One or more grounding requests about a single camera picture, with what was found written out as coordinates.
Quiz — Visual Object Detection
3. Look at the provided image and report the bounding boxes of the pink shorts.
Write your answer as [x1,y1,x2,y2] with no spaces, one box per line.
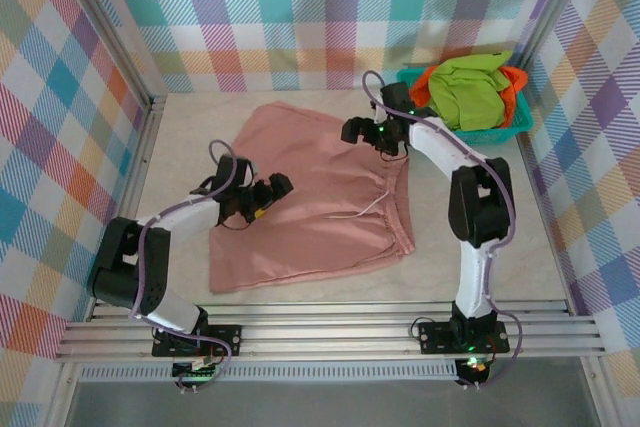
[207,101,417,296]

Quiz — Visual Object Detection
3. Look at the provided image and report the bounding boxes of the lime green shorts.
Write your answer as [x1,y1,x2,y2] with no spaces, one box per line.
[427,50,516,132]

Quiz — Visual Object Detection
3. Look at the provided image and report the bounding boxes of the orange shorts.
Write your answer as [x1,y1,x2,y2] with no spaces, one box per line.
[408,64,530,128]

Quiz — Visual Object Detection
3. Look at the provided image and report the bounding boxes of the teal plastic basket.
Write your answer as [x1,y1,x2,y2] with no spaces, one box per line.
[397,64,535,149]

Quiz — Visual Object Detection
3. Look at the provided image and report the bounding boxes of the left circuit board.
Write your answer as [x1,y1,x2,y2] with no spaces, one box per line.
[172,359,221,383]

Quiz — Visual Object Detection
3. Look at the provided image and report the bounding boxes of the circuit board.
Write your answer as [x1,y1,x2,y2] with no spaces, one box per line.
[172,359,221,383]
[457,355,490,383]

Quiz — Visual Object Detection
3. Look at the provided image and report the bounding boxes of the right circuit board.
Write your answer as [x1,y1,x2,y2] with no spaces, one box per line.
[457,355,490,383]

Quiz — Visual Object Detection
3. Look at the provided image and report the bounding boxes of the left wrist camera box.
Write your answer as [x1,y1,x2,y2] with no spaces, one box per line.
[268,172,295,199]

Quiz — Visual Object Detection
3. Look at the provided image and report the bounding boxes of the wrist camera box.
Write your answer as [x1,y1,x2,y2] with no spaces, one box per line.
[341,115,376,147]
[268,172,295,199]

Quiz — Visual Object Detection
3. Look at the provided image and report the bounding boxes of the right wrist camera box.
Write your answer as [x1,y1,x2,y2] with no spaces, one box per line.
[341,115,376,147]

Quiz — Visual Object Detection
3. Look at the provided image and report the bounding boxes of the aluminium side rail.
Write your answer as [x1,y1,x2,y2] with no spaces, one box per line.
[115,96,167,309]
[514,136,576,313]

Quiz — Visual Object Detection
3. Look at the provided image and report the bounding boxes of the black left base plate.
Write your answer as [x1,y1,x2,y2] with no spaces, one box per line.
[151,324,244,359]

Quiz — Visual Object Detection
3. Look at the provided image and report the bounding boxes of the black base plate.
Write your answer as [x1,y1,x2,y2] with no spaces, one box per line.
[151,324,244,359]
[417,320,511,356]

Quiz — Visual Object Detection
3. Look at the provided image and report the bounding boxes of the aluminium front rail frame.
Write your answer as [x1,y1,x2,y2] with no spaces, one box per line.
[52,299,609,366]

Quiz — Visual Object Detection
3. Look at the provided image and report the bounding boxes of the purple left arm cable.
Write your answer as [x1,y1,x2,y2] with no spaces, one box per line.
[130,139,242,394]

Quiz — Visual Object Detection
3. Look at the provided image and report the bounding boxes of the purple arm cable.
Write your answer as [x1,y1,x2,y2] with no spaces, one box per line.
[130,139,242,394]
[362,69,525,391]

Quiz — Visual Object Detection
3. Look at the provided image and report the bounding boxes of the slotted grey cable duct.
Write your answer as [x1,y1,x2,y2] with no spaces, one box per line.
[77,364,461,383]

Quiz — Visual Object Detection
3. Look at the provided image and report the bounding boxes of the aluminium corner post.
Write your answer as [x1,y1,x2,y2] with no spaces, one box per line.
[512,0,591,78]
[52,0,169,108]

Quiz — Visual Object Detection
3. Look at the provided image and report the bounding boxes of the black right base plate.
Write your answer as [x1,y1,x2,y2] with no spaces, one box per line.
[417,320,511,356]

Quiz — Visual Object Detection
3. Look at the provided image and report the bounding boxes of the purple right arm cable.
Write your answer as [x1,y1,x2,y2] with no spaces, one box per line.
[362,69,525,391]

